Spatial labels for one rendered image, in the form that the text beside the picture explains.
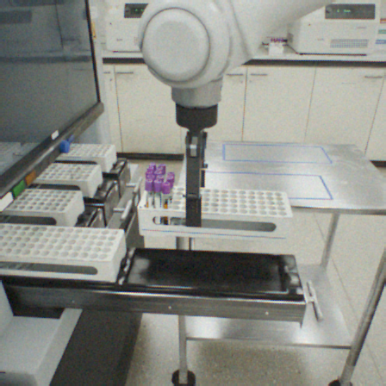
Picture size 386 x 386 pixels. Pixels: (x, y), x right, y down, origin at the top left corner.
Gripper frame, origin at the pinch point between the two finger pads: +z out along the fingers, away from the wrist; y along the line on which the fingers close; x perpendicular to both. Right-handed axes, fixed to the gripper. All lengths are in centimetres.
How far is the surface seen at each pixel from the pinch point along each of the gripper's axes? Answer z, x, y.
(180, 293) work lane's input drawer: 10.9, 1.6, -14.6
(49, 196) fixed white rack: 5.6, 36.1, 8.4
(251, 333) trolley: 63, -17, 21
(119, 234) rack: 4.9, 14.8, -6.0
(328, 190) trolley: 9.4, -34.0, 25.0
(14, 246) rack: 5.3, 34.1, -11.2
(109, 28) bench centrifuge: -15, 83, 220
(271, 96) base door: 32, -41, 221
